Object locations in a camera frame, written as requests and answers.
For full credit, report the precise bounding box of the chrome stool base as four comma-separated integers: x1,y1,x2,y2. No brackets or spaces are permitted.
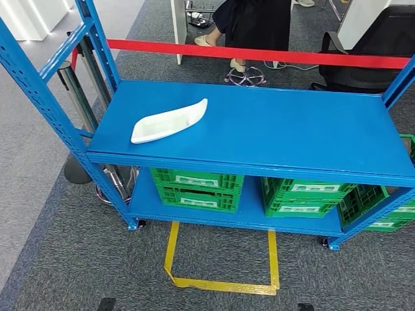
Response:
225,66,267,88

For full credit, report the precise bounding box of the person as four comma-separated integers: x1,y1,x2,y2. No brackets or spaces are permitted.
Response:
194,0,293,74

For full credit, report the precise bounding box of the white display plinth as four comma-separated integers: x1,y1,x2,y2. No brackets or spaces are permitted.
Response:
0,0,70,43

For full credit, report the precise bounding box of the metal wire rack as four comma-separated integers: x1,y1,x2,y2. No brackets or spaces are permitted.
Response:
185,0,217,29

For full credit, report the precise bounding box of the black office chair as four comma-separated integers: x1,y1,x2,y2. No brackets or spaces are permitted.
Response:
310,5,415,93

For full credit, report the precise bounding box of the white desk panel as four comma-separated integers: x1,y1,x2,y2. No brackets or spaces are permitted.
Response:
336,0,403,51

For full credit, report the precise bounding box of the chrome stanchion post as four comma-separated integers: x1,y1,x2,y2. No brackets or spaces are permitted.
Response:
57,60,140,206
67,31,113,110

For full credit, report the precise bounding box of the white curved plastic part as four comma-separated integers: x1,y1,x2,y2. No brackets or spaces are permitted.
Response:
130,98,209,144

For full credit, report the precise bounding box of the red barrier belt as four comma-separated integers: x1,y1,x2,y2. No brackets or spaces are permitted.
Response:
70,38,410,72

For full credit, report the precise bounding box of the black stanchion post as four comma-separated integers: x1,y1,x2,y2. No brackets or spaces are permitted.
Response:
63,154,94,185

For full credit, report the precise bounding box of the blue metal shelf rack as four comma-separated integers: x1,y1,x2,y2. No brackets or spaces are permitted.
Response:
0,0,415,252

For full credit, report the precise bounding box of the green plastic crate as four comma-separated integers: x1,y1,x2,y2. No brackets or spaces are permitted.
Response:
150,168,244,214
261,177,358,219
336,133,415,233

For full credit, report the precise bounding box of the white desk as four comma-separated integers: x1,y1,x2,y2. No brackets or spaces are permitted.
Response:
170,0,189,66

